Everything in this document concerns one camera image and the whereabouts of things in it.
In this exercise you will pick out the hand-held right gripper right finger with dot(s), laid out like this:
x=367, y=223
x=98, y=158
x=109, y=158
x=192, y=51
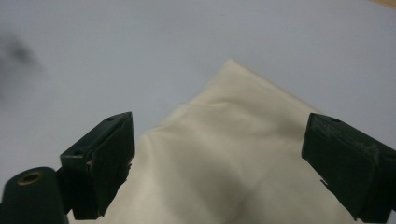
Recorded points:
x=351, y=165

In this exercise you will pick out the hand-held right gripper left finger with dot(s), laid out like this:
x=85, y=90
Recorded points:
x=99, y=168

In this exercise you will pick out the cream baby bodysuit brown trim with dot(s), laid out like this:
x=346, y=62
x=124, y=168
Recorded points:
x=224, y=149

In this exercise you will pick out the light blue mat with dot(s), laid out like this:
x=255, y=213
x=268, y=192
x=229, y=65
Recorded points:
x=124, y=46

